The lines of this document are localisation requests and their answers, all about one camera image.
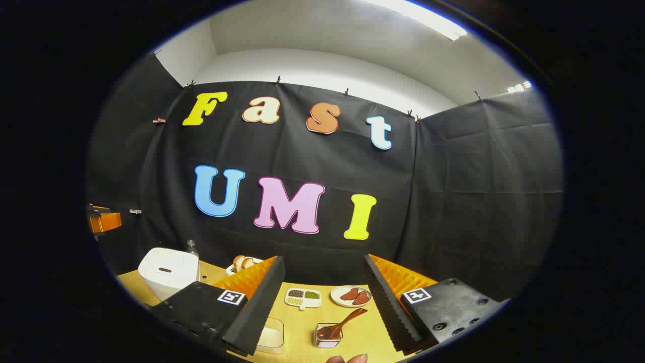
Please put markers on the red meat slice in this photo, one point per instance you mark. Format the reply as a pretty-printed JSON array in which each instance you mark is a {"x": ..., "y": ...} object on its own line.
[
  {"x": 349, "y": 294},
  {"x": 362, "y": 298}
]

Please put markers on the white rice cooker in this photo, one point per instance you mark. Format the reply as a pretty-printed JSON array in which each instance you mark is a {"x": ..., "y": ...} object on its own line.
[{"x": 166, "y": 277}]

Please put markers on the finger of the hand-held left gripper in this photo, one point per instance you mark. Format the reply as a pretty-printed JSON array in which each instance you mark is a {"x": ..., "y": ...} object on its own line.
[{"x": 108, "y": 221}]

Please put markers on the dark brown beans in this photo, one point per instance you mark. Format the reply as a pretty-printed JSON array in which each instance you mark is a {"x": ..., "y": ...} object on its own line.
[{"x": 295, "y": 293}]

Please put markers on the brown wooden spoon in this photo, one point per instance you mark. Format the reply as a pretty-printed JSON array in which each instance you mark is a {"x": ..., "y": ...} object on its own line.
[{"x": 347, "y": 318}]

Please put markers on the clear glass bottle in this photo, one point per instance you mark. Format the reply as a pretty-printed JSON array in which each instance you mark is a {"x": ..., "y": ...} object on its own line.
[{"x": 191, "y": 247}]

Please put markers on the clear plastic container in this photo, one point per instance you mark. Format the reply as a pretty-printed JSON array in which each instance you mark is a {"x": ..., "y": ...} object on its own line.
[{"x": 280, "y": 322}]

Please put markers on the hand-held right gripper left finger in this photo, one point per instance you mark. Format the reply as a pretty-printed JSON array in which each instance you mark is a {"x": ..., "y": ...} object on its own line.
[{"x": 262, "y": 302}]

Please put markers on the toasted bread slice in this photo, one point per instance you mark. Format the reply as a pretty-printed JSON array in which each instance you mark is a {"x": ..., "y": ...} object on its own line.
[
  {"x": 248, "y": 263},
  {"x": 238, "y": 263}
]

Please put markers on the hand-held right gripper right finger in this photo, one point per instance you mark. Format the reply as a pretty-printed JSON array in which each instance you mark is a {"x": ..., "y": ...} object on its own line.
[{"x": 385, "y": 307}]

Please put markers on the ceiling light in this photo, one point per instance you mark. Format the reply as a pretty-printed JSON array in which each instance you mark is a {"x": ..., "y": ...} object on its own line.
[{"x": 519, "y": 87}]

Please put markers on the round white plate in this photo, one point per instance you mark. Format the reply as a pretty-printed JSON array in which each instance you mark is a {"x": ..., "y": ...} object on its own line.
[{"x": 336, "y": 297}]

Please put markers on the yellow soybeans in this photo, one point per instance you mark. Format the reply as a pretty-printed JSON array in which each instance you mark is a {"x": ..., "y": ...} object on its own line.
[{"x": 294, "y": 301}]

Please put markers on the green mung beans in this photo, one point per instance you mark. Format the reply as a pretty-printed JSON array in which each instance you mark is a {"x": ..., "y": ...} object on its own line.
[{"x": 312, "y": 295}]

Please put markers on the white toaster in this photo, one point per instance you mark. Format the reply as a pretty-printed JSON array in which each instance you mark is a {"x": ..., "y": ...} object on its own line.
[{"x": 258, "y": 263}]

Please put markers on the white divided dish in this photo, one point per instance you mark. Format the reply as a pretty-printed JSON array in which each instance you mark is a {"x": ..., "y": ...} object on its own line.
[{"x": 302, "y": 304}]

